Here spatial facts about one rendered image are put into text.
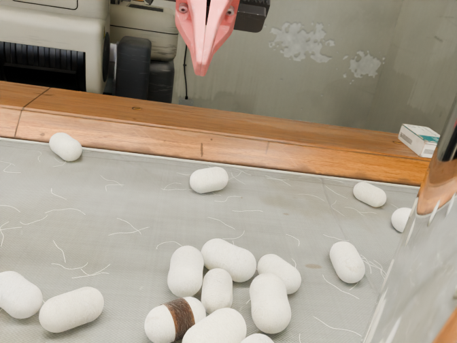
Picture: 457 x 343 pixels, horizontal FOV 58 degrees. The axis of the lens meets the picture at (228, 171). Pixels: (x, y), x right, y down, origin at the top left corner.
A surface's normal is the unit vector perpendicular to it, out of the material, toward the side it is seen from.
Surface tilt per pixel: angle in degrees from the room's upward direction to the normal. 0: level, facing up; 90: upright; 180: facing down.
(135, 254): 0
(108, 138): 45
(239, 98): 90
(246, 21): 130
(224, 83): 90
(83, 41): 98
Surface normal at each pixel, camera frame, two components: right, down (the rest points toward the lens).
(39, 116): 0.15, -0.34
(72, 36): 0.12, 0.55
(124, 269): 0.15, -0.90
